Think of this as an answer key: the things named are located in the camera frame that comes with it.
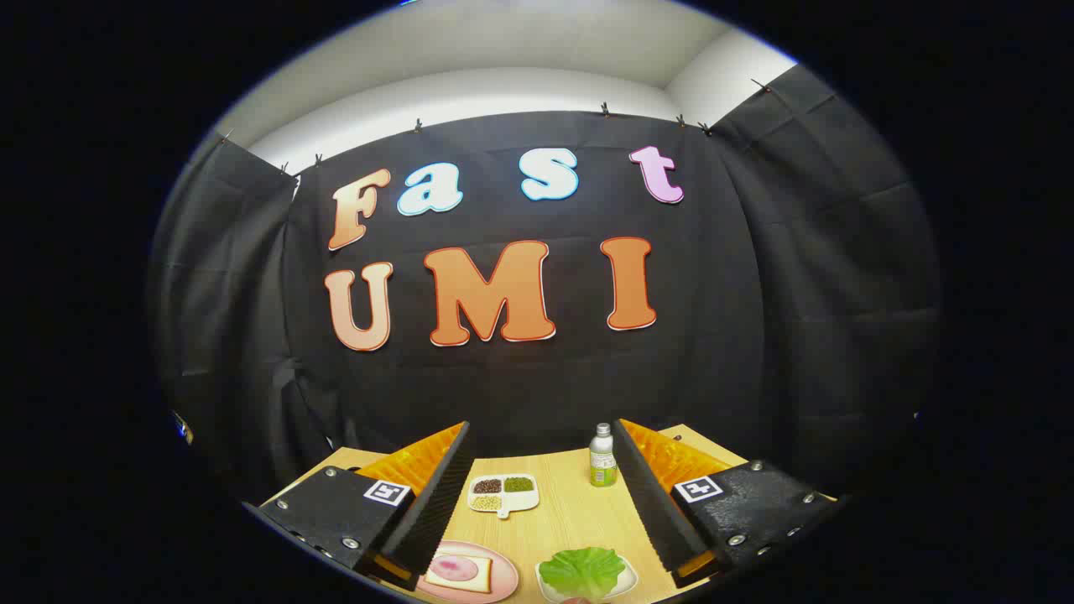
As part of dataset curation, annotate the white square plate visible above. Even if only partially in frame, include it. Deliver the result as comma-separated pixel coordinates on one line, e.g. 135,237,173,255
534,562,639,604

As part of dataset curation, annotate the pink round plate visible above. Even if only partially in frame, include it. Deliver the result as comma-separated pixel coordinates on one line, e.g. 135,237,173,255
417,540,519,604

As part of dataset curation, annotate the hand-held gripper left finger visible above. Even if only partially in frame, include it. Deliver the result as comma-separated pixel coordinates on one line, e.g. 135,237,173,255
242,421,472,592

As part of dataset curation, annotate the white divided dish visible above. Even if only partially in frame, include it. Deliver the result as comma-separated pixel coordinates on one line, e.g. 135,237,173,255
468,474,540,519

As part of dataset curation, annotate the green lettuce leaf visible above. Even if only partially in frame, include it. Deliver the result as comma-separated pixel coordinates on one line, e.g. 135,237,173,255
538,547,627,601

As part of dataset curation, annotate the white bread slice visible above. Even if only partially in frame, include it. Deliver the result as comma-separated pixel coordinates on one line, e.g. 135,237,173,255
425,554,493,595

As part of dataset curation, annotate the silver bottle with green label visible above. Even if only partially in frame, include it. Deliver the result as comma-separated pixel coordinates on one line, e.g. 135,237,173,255
589,423,618,488

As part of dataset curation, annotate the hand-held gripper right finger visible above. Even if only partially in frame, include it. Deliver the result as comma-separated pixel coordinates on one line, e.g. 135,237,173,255
611,418,844,590

